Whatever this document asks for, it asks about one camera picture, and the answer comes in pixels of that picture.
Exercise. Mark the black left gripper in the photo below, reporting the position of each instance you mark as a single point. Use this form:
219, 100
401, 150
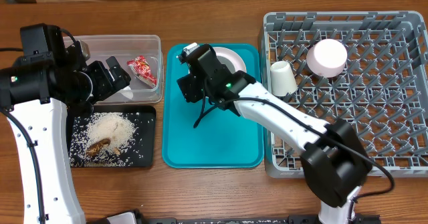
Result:
107, 86

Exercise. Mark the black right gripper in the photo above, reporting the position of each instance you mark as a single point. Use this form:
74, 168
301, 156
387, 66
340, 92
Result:
191, 80

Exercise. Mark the white tissue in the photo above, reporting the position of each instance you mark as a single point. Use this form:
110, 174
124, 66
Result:
127, 93

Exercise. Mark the red snack wrapper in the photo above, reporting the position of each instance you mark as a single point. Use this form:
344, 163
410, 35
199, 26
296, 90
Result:
141, 69

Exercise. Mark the white plate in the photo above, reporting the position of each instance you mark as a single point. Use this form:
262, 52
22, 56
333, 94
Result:
231, 59

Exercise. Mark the rice pile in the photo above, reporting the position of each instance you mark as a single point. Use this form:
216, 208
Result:
110, 133

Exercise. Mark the cream paper cup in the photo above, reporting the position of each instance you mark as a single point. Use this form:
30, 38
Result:
282, 79

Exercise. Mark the small pink bowl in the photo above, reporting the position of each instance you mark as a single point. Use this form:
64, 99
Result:
327, 58

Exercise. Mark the brown food scrap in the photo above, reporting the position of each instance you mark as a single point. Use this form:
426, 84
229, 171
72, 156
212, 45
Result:
95, 148

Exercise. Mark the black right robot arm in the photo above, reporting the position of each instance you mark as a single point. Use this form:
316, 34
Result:
333, 159

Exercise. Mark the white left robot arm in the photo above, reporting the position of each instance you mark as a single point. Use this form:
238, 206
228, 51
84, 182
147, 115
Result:
46, 83

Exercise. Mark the clear plastic bin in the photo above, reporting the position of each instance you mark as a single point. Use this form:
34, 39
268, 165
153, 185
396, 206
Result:
125, 48

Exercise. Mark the teal tray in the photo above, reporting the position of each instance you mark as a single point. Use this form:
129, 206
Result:
221, 140

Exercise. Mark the black tray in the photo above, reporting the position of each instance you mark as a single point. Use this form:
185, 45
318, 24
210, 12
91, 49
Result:
145, 140

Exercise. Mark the grey dish rack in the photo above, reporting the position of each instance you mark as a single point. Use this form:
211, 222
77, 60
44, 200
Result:
382, 90

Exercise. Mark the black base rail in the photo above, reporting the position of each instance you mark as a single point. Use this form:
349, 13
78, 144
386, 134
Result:
136, 217

